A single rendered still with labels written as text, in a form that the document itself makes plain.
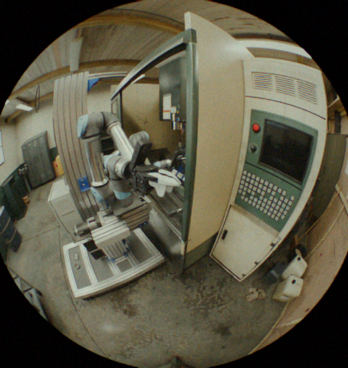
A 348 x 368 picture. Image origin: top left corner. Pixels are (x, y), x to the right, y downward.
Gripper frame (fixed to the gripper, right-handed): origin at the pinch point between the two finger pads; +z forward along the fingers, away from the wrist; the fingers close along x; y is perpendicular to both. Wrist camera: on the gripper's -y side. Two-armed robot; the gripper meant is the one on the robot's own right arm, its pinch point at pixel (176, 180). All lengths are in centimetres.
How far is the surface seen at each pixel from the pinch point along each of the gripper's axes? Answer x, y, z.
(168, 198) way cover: -78, 62, -58
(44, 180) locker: 78, 142, -543
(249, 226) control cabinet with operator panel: -67, 49, 31
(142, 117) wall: -143, -33, -183
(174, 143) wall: -222, 22, -159
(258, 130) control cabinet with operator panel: -56, -21, 17
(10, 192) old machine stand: 205, 89, -388
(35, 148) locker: 97, 10, -543
